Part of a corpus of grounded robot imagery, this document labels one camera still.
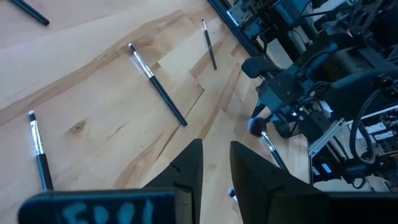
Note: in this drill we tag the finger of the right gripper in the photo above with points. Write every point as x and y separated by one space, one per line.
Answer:
284 126
255 67

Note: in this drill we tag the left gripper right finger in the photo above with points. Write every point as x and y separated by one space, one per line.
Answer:
258 193

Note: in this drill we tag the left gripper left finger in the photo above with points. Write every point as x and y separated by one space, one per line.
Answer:
186 174

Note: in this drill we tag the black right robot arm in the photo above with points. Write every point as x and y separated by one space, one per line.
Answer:
357 90

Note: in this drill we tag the black fan makeup brush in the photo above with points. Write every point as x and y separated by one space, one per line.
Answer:
257 127

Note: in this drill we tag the silver aluminium bar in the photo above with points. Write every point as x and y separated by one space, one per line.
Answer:
326 137

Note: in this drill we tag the black electronics box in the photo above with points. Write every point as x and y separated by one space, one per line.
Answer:
385 137

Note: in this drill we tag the black aluminium frame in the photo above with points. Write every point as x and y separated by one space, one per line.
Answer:
231 28

